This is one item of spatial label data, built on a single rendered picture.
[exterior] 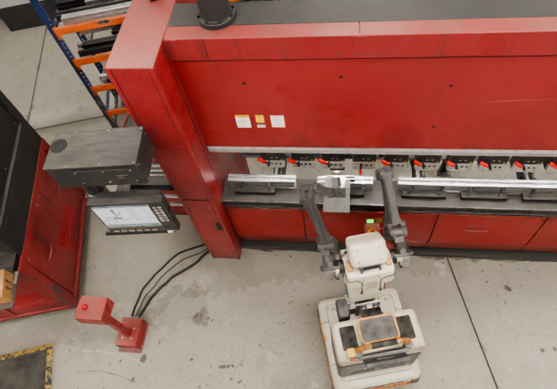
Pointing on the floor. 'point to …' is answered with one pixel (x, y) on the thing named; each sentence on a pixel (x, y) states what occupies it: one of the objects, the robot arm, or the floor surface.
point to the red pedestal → (102, 315)
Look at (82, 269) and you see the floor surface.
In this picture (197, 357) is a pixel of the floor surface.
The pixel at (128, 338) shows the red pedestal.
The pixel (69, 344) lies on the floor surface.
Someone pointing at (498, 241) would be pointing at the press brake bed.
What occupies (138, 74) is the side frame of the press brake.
